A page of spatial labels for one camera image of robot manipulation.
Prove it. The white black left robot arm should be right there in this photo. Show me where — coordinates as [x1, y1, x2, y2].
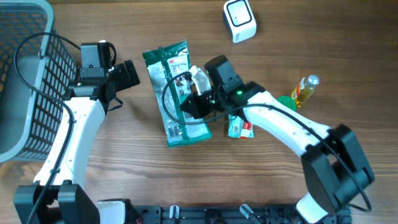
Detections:
[14, 42, 140, 223]

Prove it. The yellow oil bottle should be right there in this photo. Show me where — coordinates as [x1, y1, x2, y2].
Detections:
[290, 75, 320, 108]

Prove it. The red coffee stick sachet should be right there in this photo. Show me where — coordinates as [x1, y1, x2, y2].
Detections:
[240, 121, 254, 139]

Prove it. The mint green sachet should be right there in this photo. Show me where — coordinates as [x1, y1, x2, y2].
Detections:
[228, 115, 244, 138]

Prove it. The black right camera cable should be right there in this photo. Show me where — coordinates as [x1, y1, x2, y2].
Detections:
[161, 71, 373, 213]

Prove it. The black camera cable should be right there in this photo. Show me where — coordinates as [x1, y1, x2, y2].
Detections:
[13, 32, 82, 224]
[161, 71, 373, 213]

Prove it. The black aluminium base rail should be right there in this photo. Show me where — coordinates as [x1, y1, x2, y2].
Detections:
[124, 198, 353, 224]

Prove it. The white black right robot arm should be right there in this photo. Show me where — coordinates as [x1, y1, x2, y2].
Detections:
[180, 55, 375, 223]

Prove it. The green lid jar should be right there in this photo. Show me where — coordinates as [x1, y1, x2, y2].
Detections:
[277, 96, 297, 111]

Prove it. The grey plastic mesh basket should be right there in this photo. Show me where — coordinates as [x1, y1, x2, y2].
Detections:
[1, 1, 76, 162]

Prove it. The white barcode scanner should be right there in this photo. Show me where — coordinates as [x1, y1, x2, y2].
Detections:
[223, 0, 257, 44]

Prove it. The green white gloves package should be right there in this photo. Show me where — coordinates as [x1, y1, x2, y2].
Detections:
[142, 40, 212, 147]

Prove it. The black left camera cable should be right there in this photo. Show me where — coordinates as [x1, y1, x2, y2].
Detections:
[13, 32, 82, 224]

